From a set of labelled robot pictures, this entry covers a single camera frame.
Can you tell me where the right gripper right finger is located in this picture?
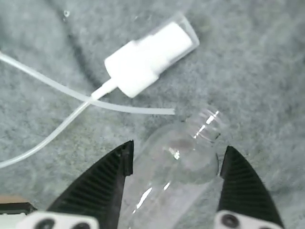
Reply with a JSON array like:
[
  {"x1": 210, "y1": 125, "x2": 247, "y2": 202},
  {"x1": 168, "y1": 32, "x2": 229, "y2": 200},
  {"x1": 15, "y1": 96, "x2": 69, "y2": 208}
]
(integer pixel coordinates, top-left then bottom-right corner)
[{"x1": 213, "y1": 146, "x2": 285, "y2": 229}]

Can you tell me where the clear plastic bottle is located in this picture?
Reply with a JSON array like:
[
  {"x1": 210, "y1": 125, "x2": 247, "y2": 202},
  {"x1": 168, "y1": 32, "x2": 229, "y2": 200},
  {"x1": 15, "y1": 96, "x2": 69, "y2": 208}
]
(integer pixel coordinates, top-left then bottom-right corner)
[{"x1": 119, "y1": 107, "x2": 230, "y2": 229}]

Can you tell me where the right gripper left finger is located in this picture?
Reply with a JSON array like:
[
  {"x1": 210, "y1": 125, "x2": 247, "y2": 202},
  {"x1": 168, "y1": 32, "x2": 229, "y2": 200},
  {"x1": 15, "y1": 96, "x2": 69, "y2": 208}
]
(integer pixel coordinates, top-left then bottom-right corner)
[{"x1": 16, "y1": 140, "x2": 134, "y2": 229}]

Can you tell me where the white spray top with tube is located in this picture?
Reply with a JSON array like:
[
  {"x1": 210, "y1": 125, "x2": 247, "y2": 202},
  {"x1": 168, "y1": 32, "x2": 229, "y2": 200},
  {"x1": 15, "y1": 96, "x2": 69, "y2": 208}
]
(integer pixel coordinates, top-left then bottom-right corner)
[
  {"x1": 0, "y1": 12, "x2": 200, "y2": 169},
  {"x1": 0, "y1": 51, "x2": 176, "y2": 117}
]

